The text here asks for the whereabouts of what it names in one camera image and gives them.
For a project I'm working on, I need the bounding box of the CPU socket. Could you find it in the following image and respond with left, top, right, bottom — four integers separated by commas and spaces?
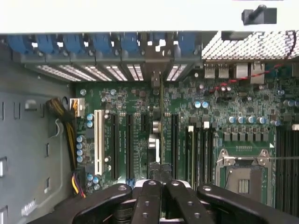
216, 149, 276, 199

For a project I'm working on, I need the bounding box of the black bracket block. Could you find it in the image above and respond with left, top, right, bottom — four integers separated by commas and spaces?
242, 4, 278, 25

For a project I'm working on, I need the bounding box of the black RAM slot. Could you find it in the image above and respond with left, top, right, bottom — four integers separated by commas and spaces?
201, 121, 208, 187
289, 128, 296, 215
283, 128, 290, 215
195, 121, 202, 187
207, 121, 214, 187
295, 128, 299, 215
277, 128, 284, 215

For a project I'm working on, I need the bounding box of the long black expansion slot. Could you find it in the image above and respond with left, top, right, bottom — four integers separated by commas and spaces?
110, 114, 118, 182
125, 114, 134, 182
171, 114, 180, 180

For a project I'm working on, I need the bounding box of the grey desktop computer case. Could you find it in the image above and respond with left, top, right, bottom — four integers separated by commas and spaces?
0, 0, 299, 224

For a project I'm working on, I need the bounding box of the red black twisted wire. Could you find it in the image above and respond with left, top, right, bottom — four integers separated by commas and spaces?
209, 30, 299, 93

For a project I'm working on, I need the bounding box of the yellow black wire bundle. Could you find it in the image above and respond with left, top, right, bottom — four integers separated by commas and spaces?
46, 98, 86, 198

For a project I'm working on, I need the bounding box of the green motherboard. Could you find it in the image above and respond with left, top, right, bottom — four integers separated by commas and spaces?
74, 67, 299, 217

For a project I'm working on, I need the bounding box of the white expansion slot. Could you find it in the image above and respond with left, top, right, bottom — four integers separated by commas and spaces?
94, 109, 105, 175

